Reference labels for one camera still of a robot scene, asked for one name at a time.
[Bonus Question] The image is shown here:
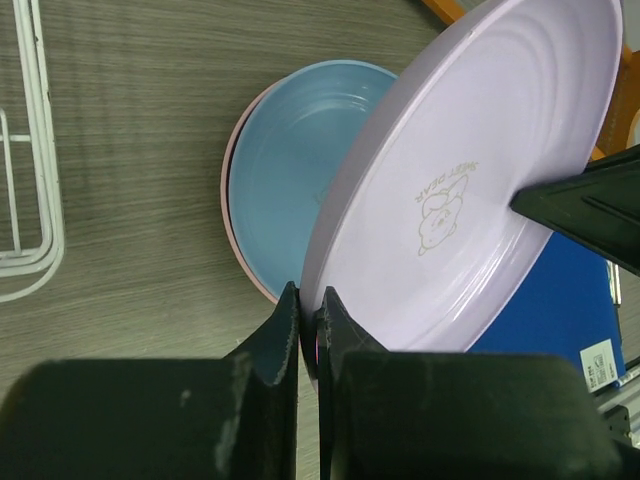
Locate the pink plate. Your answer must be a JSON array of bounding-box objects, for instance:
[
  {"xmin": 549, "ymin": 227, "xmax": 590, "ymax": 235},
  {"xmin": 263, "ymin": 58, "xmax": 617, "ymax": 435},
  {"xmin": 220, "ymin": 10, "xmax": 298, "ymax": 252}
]
[{"xmin": 219, "ymin": 81, "xmax": 279, "ymax": 304}]

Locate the white wire dish rack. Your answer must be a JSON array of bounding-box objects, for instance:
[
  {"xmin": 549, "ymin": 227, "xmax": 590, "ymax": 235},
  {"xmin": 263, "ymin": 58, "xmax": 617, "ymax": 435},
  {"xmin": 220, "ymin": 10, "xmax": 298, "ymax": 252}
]
[{"xmin": 1, "ymin": 1, "xmax": 66, "ymax": 303}]

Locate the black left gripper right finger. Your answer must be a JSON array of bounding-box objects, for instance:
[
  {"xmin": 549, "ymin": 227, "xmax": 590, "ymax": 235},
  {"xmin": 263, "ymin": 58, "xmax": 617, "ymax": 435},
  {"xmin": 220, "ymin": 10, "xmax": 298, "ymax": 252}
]
[{"xmin": 316, "ymin": 288, "xmax": 625, "ymax": 479}]

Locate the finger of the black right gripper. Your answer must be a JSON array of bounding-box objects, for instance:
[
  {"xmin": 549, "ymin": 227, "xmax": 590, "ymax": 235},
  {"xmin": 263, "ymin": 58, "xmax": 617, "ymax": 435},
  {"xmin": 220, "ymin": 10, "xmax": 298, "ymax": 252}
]
[{"xmin": 510, "ymin": 145, "xmax": 639, "ymax": 275}]

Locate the blue plate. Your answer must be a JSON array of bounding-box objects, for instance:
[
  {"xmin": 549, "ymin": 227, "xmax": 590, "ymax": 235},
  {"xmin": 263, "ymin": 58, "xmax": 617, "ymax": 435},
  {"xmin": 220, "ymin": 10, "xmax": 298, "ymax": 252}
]
[{"xmin": 234, "ymin": 59, "xmax": 396, "ymax": 298}]

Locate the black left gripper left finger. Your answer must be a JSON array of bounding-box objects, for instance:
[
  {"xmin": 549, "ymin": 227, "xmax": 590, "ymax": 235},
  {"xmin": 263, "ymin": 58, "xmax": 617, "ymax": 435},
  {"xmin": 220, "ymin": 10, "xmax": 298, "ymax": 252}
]
[{"xmin": 1, "ymin": 284, "xmax": 299, "ymax": 479}]

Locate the purple plate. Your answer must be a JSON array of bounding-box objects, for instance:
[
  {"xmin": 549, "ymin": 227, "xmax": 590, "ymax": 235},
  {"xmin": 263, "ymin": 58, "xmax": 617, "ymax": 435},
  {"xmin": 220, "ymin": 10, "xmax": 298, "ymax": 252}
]
[{"xmin": 300, "ymin": 0, "xmax": 624, "ymax": 379}]

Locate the blue folder mat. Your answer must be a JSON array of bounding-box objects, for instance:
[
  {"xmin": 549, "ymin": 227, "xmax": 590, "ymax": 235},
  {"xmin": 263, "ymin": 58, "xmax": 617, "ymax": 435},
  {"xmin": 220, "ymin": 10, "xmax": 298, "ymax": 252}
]
[{"xmin": 470, "ymin": 233, "xmax": 626, "ymax": 392}]

